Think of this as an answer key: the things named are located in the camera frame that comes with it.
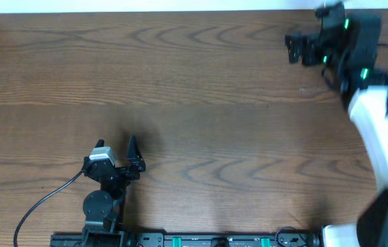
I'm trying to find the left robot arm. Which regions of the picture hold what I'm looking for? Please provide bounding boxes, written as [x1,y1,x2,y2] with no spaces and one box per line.
[81,136,146,246]

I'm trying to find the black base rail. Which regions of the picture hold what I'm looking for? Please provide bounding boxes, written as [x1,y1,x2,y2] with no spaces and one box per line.
[49,226,324,247]

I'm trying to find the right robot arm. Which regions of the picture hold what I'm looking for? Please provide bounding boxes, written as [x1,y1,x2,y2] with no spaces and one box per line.
[284,1,388,246]

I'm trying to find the left camera cable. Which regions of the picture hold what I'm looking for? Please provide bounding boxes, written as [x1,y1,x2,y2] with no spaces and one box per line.
[13,169,85,247]

